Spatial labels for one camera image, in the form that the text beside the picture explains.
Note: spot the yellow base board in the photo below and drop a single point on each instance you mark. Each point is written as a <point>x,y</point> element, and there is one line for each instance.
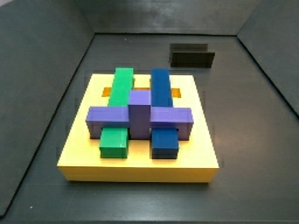
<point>195,166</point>

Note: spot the purple bridge-shaped block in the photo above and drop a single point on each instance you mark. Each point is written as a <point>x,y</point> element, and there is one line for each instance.
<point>138,118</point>

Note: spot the dark blue long bar block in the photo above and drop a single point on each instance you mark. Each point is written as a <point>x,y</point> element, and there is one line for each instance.
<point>164,133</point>

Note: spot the green long bar block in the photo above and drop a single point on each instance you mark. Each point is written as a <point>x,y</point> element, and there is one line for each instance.
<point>113,137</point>

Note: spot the black rectangular block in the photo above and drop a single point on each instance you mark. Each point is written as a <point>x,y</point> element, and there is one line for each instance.
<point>191,55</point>

